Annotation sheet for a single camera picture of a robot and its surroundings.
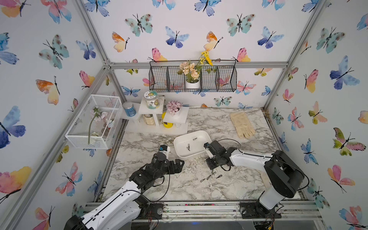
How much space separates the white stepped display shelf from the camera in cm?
96

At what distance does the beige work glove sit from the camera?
41.7 inches

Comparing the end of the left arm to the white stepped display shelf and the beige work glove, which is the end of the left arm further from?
the beige work glove
